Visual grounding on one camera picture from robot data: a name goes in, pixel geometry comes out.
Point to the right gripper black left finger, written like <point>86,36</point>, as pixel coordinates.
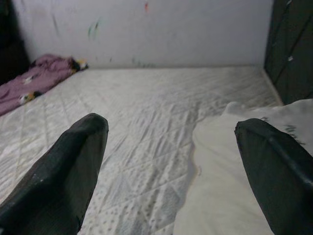
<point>53,181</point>

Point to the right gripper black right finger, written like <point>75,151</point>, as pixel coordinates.
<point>281,183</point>

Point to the white pillow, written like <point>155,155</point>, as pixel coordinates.
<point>215,171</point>

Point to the mauve cartoon print quilt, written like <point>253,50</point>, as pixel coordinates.
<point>31,78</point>

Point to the white quilted mattress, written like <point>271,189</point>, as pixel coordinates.
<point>146,110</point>

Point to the dark cabinet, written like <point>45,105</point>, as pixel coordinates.
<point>9,44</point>

